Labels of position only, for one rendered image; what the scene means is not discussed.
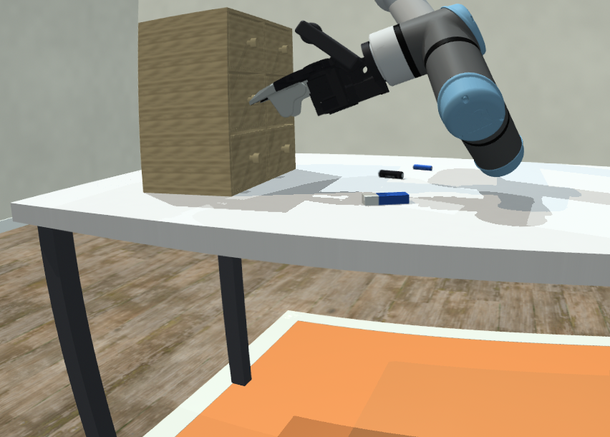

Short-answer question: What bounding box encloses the blue and white eraser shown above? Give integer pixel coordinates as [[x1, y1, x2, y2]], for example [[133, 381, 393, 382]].
[[362, 192, 410, 206]]

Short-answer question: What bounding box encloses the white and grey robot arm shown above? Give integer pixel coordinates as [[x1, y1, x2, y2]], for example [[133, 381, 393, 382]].
[[295, 0, 524, 177]]

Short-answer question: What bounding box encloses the blue battery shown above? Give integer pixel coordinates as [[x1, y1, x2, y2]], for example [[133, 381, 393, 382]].
[[412, 164, 432, 171]]

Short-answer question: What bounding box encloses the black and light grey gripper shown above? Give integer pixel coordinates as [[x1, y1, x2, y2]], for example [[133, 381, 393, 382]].
[[249, 41, 389, 117]]

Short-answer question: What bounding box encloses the dark wooden drawer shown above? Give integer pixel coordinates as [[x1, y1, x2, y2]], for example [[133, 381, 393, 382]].
[[229, 74, 266, 129], [266, 76, 293, 123], [267, 125, 294, 177], [228, 14, 264, 70], [265, 25, 292, 73], [231, 130, 267, 192]]

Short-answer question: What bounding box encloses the brown wooden chest of drawers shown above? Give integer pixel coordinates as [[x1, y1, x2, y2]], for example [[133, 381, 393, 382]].
[[138, 7, 296, 196]]

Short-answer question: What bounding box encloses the black aa battery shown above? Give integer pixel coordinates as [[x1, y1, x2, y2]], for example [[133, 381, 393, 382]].
[[378, 170, 404, 179]]

